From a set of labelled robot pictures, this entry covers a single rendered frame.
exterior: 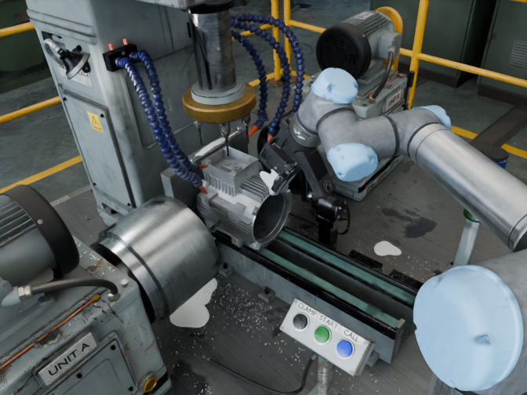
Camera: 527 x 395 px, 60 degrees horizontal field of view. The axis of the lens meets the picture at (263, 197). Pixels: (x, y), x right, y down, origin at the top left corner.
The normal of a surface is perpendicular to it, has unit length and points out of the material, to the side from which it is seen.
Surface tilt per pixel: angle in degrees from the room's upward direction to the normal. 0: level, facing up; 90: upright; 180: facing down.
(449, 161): 47
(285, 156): 30
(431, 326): 84
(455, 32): 90
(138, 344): 89
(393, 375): 0
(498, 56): 90
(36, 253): 80
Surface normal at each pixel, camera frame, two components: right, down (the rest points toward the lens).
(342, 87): 0.33, -0.51
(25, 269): 0.77, 0.31
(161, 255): 0.48, -0.33
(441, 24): -0.73, 0.45
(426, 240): -0.05, -0.79
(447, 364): -0.96, 0.13
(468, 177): -0.75, -0.40
